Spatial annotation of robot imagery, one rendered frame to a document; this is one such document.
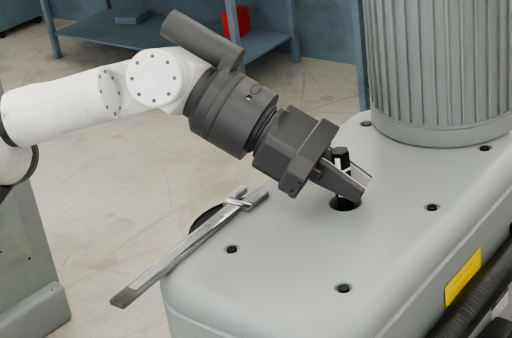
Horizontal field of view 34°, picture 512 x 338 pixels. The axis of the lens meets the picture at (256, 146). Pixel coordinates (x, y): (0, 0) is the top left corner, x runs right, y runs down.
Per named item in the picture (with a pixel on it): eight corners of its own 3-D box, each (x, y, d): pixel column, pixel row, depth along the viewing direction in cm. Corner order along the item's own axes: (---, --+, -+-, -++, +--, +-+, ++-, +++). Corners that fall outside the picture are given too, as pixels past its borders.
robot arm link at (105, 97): (196, 97, 95) (88, 126, 98) (216, 90, 103) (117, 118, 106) (180, 40, 94) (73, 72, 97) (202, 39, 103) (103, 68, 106)
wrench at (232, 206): (130, 314, 84) (129, 307, 83) (102, 302, 86) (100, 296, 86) (268, 196, 101) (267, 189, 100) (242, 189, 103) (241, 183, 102)
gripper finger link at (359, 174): (373, 176, 95) (325, 148, 96) (361, 195, 97) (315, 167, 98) (377, 169, 96) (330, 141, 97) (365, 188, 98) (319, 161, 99)
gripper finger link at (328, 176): (356, 204, 95) (309, 176, 96) (369, 184, 94) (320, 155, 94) (352, 211, 94) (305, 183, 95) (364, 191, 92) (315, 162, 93)
